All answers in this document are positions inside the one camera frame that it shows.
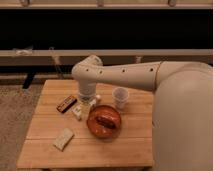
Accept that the white sponge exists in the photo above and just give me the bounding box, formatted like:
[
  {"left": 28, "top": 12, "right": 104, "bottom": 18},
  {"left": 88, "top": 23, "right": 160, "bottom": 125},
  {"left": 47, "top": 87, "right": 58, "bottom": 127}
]
[{"left": 53, "top": 128, "right": 74, "bottom": 151}]

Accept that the wooden table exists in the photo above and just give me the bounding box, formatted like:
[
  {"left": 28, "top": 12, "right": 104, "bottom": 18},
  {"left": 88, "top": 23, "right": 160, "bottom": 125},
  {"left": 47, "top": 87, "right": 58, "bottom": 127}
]
[{"left": 17, "top": 80, "right": 153, "bottom": 169}]

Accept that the dark chocolate bar box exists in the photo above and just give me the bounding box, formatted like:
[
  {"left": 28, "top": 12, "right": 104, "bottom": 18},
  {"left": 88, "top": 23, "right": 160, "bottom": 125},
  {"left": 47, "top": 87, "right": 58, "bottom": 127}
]
[{"left": 57, "top": 95, "right": 77, "bottom": 113}]

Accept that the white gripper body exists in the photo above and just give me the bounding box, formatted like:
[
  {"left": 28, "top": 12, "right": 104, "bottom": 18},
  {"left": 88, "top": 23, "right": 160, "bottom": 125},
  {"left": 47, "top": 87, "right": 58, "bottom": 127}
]
[{"left": 78, "top": 93, "right": 95, "bottom": 114}]

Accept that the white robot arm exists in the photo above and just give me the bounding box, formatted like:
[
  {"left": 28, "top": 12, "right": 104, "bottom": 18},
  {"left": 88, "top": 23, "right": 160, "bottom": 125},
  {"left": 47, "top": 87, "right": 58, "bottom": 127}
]
[{"left": 71, "top": 55, "right": 213, "bottom": 171}]

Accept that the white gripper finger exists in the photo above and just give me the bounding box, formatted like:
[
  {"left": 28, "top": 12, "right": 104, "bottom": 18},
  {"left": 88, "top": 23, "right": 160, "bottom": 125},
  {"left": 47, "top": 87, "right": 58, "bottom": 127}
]
[
  {"left": 89, "top": 95, "right": 101, "bottom": 107},
  {"left": 72, "top": 105, "right": 82, "bottom": 120}
]

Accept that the brown sausage in bowl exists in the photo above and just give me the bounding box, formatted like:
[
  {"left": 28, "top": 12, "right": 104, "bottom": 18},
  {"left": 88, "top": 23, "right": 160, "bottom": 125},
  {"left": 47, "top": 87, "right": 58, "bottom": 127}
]
[{"left": 96, "top": 116, "right": 116, "bottom": 129}]

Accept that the orange-brown bowl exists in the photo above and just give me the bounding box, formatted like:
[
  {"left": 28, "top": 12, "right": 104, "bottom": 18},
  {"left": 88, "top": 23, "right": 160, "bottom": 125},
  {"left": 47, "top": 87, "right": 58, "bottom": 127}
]
[{"left": 87, "top": 105, "right": 122, "bottom": 139}]

